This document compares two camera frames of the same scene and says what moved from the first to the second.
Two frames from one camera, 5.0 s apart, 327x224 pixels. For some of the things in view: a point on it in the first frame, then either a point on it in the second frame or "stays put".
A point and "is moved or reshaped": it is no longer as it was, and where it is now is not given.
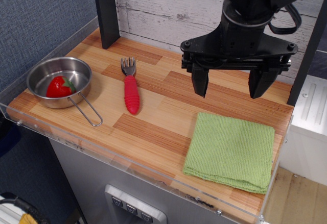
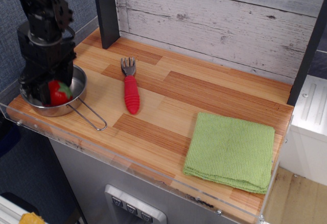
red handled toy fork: x=131 y=89 stays put
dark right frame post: x=305 y=58 stays put
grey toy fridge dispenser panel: x=123 y=207 stays put
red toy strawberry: x=60 y=86 is moved or reshaped
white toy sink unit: x=304 y=149 stays put
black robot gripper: x=237 y=44 → x=38 y=62
